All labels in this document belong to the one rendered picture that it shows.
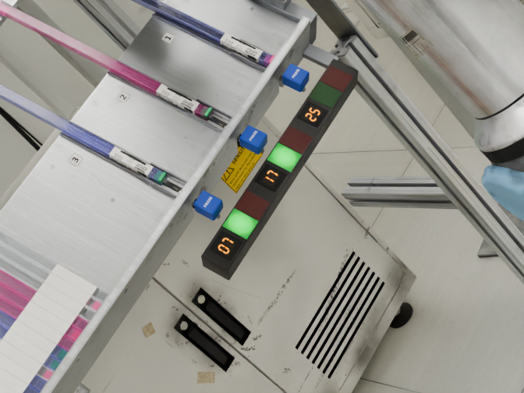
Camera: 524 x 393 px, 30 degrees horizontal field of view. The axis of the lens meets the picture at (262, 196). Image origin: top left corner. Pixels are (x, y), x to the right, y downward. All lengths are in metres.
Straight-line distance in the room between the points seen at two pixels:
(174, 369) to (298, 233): 0.33
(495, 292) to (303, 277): 0.37
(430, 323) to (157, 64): 0.85
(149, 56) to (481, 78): 0.69
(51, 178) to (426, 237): 1.03
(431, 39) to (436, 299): 1.26
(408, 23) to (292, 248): 1.02
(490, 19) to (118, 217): 0.64
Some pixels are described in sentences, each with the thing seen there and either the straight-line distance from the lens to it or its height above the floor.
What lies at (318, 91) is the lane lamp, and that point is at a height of 0.66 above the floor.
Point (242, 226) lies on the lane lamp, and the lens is 1.24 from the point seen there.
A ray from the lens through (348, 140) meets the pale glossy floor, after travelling 2.58.
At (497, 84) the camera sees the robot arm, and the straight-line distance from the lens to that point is 0.76.
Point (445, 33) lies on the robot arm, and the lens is 0.75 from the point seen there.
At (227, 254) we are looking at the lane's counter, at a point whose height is 0.65.
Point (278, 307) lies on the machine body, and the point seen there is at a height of 0.30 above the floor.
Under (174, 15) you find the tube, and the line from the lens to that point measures 1.38.
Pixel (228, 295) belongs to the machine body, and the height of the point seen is 0.40.
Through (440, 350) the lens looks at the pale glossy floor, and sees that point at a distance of 1.88.
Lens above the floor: 1.23
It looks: 27 degrees down
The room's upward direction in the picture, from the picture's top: 45 degrees counter-clockwise
